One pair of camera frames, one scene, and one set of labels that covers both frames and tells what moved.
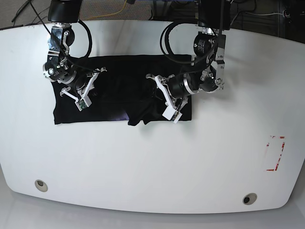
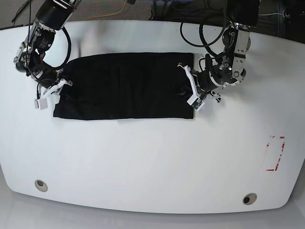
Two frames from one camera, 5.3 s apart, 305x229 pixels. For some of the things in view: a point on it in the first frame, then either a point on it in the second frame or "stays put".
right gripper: (175, 89) -> (203, 83)
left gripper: (81, 79) -> (59, 83)
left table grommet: (41, 185) stays put
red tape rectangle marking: (268, 145) stays put
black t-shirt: (124, 92) stays put
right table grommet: (249, 199) stays put
